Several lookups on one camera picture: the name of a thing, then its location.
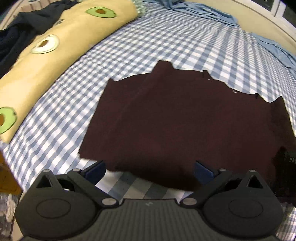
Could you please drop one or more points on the wooden nightstand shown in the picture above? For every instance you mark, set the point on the wooden nightstand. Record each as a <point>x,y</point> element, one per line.
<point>8,184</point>

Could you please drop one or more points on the dark navy garment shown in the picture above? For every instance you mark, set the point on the dark navy garment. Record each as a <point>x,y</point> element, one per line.
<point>25,27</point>

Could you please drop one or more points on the window with white frame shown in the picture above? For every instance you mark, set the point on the window with white frame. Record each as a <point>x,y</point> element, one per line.
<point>283,10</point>

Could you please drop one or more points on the maroon vintage league sweatshirt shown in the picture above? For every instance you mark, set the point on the maroon vintage league sweatshirt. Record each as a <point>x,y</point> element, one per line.
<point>157,125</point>

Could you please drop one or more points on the blue star curtain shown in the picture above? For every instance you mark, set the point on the blue star curtain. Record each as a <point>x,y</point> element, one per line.
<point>200,10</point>
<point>285,57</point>

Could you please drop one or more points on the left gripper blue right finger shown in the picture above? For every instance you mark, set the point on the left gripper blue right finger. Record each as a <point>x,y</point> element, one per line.
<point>203,173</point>

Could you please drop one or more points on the green checkered pillow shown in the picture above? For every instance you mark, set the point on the green checkered pillow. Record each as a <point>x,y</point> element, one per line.
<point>140,7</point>

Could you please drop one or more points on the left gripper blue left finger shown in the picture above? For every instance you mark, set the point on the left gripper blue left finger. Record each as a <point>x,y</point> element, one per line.
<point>95,172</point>

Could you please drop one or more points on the yellow avocado print quilt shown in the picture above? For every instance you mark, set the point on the yellow avocado print quilt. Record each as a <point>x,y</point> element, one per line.
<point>41,63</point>

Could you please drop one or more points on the right blue star curtain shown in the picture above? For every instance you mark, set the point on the right blue star curtain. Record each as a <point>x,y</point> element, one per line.
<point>285,57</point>

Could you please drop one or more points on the left blue star curtain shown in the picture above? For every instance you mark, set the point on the left blue star curtain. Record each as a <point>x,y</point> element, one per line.
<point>200,10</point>

